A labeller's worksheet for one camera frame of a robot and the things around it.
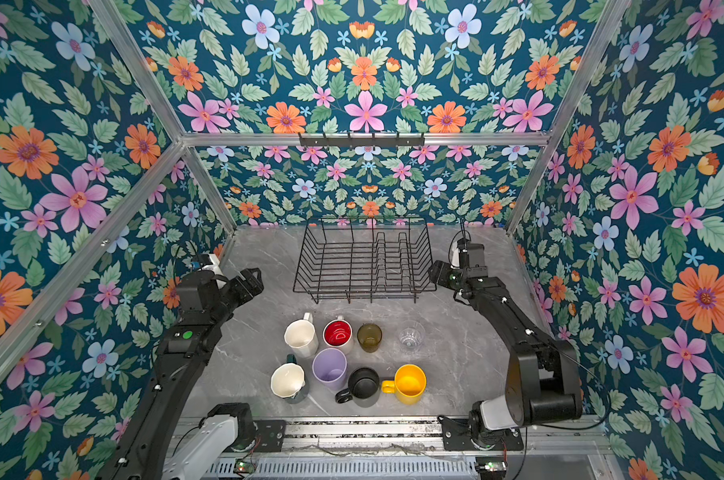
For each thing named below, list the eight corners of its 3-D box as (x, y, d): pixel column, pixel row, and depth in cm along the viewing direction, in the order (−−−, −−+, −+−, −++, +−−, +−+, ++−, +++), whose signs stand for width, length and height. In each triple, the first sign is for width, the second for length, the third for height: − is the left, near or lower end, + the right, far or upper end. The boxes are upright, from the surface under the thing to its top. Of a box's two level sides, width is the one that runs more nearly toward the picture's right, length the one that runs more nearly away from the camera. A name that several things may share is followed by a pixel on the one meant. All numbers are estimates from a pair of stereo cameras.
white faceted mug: (289, 346, 91) (279, 331, 82) (313, 326, 95) (306, 309, 87) (307, 367, 87) (298, 353, 78) (331, 344, 91) (326, 329, 83)
